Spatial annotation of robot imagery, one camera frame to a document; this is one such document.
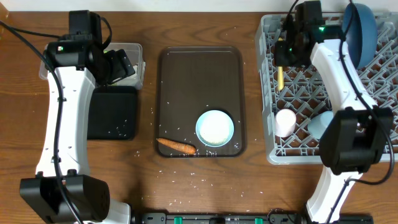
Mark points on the grey dishwasher rack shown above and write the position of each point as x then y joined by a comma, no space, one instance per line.
305,94

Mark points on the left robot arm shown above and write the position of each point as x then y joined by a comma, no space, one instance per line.
62,189

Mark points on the black plastic bin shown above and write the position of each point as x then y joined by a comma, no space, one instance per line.
112,113

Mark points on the orange carrot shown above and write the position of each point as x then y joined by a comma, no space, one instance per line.
180,147

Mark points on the pink white plastic cup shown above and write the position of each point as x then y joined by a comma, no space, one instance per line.
285,121

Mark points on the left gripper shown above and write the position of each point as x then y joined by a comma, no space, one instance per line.
123,66

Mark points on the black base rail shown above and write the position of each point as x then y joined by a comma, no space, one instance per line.
162,218

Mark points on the dark brown serving tray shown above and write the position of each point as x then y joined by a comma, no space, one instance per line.
193,80

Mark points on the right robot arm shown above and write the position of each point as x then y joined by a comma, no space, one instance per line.
359,131

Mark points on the dark blue plate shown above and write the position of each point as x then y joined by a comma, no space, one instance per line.
362,34

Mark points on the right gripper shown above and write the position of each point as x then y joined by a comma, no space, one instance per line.
285,54

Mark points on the light blue plastic cup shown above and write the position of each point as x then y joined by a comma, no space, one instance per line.
318,125

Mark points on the clear plastic waste bin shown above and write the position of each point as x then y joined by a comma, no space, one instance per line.
71,65

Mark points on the yellow plastic spoon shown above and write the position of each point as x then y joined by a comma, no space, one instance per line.
280,75

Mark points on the light blue bowl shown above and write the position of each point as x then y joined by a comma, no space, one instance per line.
198,125

